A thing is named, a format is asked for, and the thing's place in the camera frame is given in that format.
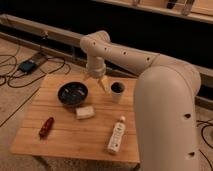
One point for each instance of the red chili pepper toy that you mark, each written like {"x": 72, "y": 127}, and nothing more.
{"x": 46, "y": 127}

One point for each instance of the white plastic bottle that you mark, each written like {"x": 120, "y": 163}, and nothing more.
{"x": 116, "y": 137}

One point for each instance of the white cup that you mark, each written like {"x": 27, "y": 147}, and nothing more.
{"x": 117, "y": 90}

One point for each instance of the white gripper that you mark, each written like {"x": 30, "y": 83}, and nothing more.
{"x": 96, "y": 68}

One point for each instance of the white sponge block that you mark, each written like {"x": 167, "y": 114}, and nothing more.
{"x": 85, "y": 112}

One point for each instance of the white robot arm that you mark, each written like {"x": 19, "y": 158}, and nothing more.
{"x": 164, "y": 101}

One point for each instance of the dark ceramic bowl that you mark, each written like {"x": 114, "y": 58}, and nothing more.
{"x": 73, "y": 94}

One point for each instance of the wooden table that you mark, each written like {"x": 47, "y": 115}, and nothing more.
{"x": 73, "y": 138}

